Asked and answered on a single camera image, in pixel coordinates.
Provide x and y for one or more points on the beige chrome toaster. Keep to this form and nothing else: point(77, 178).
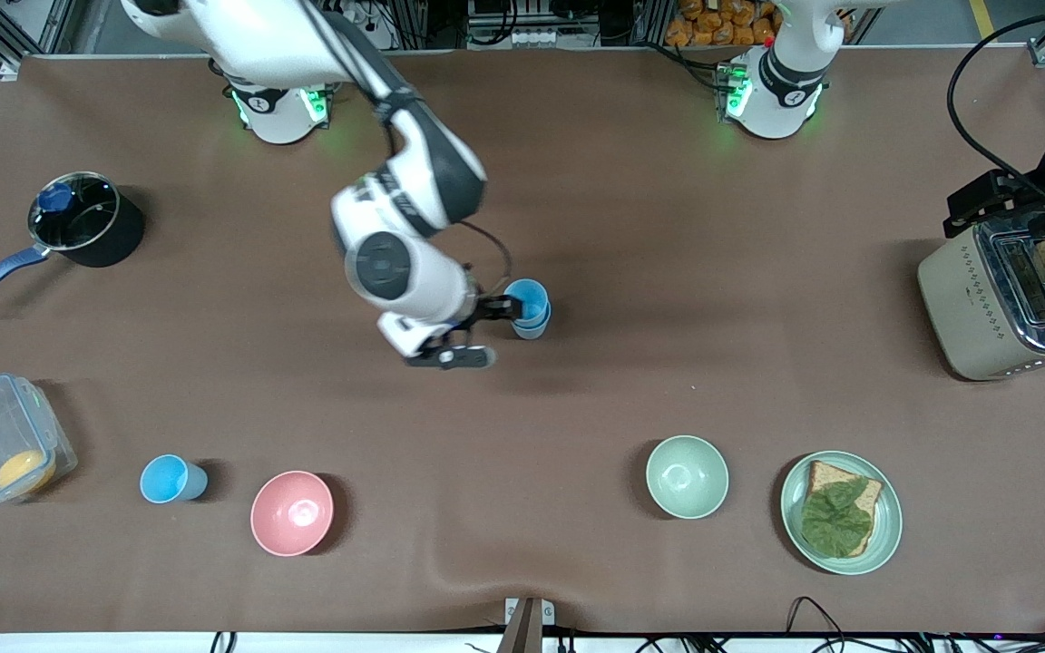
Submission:
point(962, 308)

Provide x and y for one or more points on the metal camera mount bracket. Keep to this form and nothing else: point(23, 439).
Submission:
point(523, 626)

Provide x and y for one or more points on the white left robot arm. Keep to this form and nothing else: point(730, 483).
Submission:
point(776, 91)

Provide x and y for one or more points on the pink bowl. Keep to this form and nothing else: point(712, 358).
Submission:
point(291, 514)

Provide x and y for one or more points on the white power strip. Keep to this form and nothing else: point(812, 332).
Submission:
point(357, 14)
point(536, 39)

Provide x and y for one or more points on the blue cup with paper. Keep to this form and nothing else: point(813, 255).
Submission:
point(533, 333)

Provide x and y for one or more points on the orange round fruit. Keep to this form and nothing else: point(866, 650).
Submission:
point(24, 470)

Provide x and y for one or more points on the bag of orange buns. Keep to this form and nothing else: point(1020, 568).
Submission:
point(722, 25)

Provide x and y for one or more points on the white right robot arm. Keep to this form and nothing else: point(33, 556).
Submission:
point(423, 172)

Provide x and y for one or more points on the brown bread slice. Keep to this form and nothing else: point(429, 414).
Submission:
point(826, 473)

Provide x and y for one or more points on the glass lid blue knob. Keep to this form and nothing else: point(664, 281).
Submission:
point(78, 213)

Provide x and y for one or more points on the pale green bowl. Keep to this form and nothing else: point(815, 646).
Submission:
point(687, 477)

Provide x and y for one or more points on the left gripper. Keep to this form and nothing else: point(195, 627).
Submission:
point(987, 197)

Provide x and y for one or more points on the blue plastic cup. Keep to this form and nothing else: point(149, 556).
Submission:
point(169, 481)
point(530, 295)

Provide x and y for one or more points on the pale green plate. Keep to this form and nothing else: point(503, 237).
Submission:
point(887, 521)

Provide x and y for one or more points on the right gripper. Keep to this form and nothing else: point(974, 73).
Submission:
point(486, 309)

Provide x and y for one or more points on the green lettuce leaf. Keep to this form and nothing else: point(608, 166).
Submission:
point(835, 521)

